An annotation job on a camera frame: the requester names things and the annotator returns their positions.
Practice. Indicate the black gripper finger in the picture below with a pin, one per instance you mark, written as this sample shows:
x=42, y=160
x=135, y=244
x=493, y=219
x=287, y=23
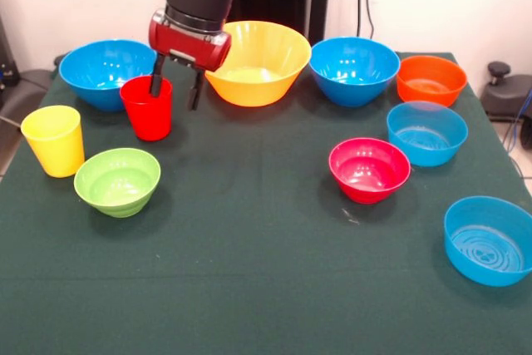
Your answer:
x=158, y=80
x=195, y=95

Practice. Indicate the orange bowl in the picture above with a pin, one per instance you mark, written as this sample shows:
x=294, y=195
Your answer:
x=430, y=89

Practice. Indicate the black stand base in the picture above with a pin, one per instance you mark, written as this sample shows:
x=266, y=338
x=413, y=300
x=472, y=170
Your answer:
x=507, y=93
x=25, y=93

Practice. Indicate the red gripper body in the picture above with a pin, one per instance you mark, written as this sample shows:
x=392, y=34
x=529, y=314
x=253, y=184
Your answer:
x=187, y=47

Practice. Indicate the yellow cup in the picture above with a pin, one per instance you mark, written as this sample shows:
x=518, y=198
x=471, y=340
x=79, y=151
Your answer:
x=54, y=147

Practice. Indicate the large blue bowl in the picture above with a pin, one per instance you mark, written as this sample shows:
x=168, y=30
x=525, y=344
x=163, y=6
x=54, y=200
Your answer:
x=91, y=76
x=353, y=76

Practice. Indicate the green bowl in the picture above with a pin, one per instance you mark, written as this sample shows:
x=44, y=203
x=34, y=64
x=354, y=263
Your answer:
x=112, y=201

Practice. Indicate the red cup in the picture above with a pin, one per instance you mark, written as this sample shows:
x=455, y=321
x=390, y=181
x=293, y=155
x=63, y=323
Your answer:
x=147, y=122

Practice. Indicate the large yellow bowl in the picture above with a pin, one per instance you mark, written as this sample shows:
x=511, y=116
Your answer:
x=257, y=80

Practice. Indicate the black equipment case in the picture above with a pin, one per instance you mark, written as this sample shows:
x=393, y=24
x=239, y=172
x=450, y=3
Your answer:
x=6, y=60

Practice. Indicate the small blue bowl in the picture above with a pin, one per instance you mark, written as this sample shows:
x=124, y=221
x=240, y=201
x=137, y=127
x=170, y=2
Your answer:
x=465, y=247
x=428, y=151

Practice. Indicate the dark green tablecloth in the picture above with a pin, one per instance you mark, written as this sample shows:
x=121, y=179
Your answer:
x=249, y=247

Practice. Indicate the pink bowl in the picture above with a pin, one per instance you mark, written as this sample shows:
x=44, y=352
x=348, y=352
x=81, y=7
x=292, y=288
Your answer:
x=365, y=188

